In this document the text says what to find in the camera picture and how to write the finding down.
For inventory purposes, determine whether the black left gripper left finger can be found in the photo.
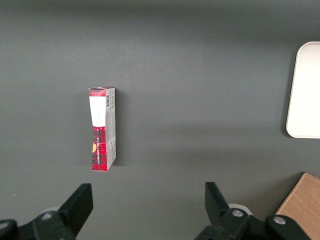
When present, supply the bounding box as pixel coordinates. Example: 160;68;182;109
32;183;94;240

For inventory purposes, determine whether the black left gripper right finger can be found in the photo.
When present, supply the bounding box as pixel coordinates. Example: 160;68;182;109
194;181;251;240

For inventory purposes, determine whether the white rectangular tray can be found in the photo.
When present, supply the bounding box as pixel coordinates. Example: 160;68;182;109
285;41;320;139

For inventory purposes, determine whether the wooden drawer cabinet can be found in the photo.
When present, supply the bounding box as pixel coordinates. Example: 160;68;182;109
274;171;320;240

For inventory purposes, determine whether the red plaid carton box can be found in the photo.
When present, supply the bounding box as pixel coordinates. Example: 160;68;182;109
88;86;118;173

